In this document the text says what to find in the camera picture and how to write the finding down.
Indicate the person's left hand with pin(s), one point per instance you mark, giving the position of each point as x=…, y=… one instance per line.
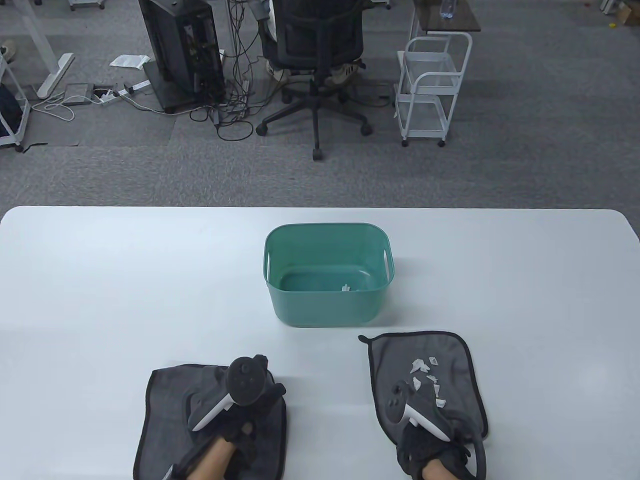
x=232, y=430

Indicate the person's right hand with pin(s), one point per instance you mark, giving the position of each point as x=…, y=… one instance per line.
x=420, y=445

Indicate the black white handheld controller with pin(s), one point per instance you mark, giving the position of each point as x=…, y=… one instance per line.
x=245, y=380
x=397, y=405

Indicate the grey hand towel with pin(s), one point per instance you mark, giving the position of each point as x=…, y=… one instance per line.
x=390, y=360
x=165, y=400

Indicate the green plastic bin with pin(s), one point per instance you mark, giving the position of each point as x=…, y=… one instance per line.
x=325, y=305

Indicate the white power strip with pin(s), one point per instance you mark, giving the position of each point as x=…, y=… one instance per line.
x=107, y=97
x=140, y=86

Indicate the white metal cart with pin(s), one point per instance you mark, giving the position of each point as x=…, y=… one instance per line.
x=24, y=117

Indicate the white paper sheet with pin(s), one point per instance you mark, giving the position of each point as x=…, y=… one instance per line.
x=127, y=61

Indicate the black computer tower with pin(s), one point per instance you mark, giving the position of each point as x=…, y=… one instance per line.
x=175, y=40

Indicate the white desk leg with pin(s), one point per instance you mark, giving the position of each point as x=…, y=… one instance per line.
x=55, y=72
x=231, y=25

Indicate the black office chair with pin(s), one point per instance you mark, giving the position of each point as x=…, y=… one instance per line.
x=317, y=35

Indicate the brown side table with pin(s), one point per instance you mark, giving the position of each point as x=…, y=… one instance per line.
x=462, y=17

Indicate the clear water bottle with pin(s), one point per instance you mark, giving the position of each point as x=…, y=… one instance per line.
x=447, y=9

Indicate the cardboard box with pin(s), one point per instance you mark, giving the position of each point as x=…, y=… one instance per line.
x=629, y=14

